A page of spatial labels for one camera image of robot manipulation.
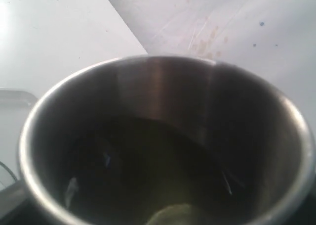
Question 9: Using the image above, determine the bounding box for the stainless steel cup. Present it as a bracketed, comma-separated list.
[18, 55, 316, 225]

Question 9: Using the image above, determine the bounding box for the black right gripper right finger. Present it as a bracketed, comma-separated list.
[300, 194, 316, 225]

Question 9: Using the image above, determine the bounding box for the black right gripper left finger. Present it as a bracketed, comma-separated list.
[0, 180, 41, 225]

